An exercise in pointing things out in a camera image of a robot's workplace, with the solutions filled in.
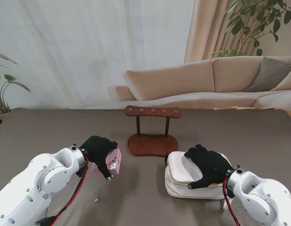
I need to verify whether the cream handbag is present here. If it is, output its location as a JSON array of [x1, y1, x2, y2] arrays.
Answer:
[[164, 151, 232, 210]]

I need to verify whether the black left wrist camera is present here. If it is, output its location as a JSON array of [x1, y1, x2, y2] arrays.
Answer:
[[76, 163, 88, 178]]

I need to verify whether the dark green leafy plant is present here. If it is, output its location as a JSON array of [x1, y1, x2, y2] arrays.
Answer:
[[211, 0, 291, 57]]

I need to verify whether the beige sofa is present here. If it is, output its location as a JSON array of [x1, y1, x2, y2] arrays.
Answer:
[[116, 56, 291, 116]]

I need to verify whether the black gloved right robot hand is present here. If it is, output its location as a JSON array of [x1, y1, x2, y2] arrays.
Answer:
[[184, 144, 234, 190]]

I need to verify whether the dark wooden jewelry stand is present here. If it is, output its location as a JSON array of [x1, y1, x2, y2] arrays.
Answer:
[[125, 105, 183, 158]]

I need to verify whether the arm red cable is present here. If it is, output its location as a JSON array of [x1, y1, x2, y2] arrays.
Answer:
[[222, 178, 241, 226], [51, 156, 90, 224]]

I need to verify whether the grey cushion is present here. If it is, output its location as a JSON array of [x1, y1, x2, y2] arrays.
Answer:
[[244, 56, 291, 92]]

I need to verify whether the white sheer curtain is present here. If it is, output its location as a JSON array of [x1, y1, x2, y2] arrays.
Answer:
[[0, 0, 195, 110]]

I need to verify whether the left arm red cable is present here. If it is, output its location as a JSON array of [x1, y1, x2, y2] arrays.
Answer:
[[51, 156, 90, 224]]

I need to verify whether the right arm red cable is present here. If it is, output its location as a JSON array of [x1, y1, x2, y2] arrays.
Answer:
[[222, 178, 241, 226]]

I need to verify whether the pink floral jewelry box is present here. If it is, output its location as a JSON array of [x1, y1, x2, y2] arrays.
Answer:
[[91, 147, 123, 176]]

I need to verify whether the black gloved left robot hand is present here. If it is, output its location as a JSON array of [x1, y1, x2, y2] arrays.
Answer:
[[79, 135, 118, 182]]

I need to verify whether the beige curtain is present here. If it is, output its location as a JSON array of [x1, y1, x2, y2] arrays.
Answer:
[[184, 0, 291, 64]]

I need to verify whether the large leaf green plant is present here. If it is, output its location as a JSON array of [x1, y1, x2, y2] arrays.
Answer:
[[0, 51, 31, 115]]

